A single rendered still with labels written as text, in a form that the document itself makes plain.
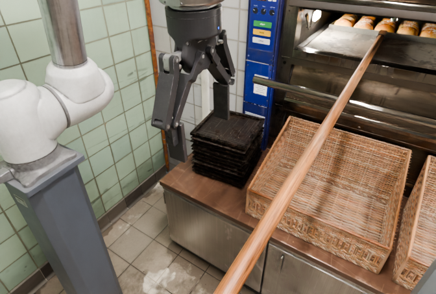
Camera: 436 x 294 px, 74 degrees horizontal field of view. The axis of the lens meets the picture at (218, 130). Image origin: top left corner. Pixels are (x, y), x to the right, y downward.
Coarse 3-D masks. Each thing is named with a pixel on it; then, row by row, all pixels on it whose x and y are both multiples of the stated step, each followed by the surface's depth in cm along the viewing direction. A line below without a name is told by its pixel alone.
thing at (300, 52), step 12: (300, 48) 135; (312, 60) 132; (324, 60) 129; (336, 60) 126; (348, 60) 123; (360, 60) 122; (372, 60) 122; (372, 72) 120; (384, 72) 118; (396, 72) 116; (408, 72) 113; (420, 72) 111; (432, 72) 111; (432, 84) 111
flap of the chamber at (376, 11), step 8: (296, 0) 109; (304, 0) 108; (320, 8) 106; (328, 8) 105; (336, 8) 103; (344, 8) 102; (352, 8) 101; (360, 8) 99; (368, 8) 98; (376, 8) 97; (384, 8) 96; (392, 16) 96; (400, 16) 94; (408, 16) 93; (416, 16) 92; (424, 16) 91; (432, 16) 90
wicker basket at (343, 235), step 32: (288, 128) 150; (288, 160) 154; (320, 160) 145; (352, 160) 138; (384, 160) 131; (256, 192) 120; (320, 192) 140; (352, 192) 140; (384, 192) 134; (288, 224) 119; (320, 224) 110; (352, 224) 124; (384, 224) 123; (352, 256) 109; (384, 256) 101
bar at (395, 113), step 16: (256, 80) 109; (272, 80) 106; (320, 96) 98; (336, 96) 96; (384, 112) 89; (400, 112) 87; (432, 128) 85; (432, 272) 81; (416, 288) 90; (432, 288) 84
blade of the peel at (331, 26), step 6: (360, 18) 182; (330, 24) 161; (336, 30) 161; (342, 30) 159; (348, 30) 158; (354, 30) 156; (360, 30) 155; (366, 30) 153; (372, 30) 151; (396, 30) 160; (390, 36) 149; (396, 36) 147; (402, 36) 146; (408, 36) 144; (414, 36) 143; (420, 36) 142; (426, 42) 142; (432, 42) 140
